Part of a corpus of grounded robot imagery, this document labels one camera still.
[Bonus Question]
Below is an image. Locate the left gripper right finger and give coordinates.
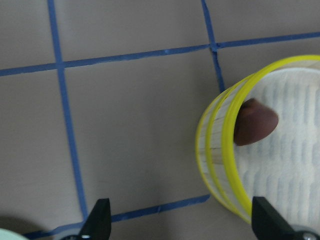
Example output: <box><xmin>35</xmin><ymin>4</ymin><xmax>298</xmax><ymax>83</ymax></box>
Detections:
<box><xmin>251</xmin><ymin>196</ymin><xmax>296</xmax><ymax>240</ymax></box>

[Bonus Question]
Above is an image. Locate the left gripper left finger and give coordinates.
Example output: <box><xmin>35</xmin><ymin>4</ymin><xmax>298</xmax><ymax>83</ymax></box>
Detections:
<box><xmin>78</xmin><ymin>198</ymin><xmax>112</xmax><ymax>240</ymax></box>

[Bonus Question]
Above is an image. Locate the yellow steamer layer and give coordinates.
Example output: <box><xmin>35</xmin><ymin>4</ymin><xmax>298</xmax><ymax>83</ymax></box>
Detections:
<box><xmin>195</xmin><ymin>74</ymin><xmax>266</xmax><ymax>223</ymax></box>
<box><xmin>220</xmin><ymin>55</ymin><xmax>320</xmax><ymax>230</ymax></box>

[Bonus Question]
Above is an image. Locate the brown bun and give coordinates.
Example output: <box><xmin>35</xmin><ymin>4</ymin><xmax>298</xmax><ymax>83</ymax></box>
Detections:
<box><xmin>233</xmin><ymin>98</ymin><xmax>279</xmax><ymax>146</ymax></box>

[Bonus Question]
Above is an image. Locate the light green bowl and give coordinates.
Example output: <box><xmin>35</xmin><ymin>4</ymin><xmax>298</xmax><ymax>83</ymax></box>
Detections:
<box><xmin>0</xmin><ymin>228</ymin><xmax>26</xmax><ymax>240</ymax></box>

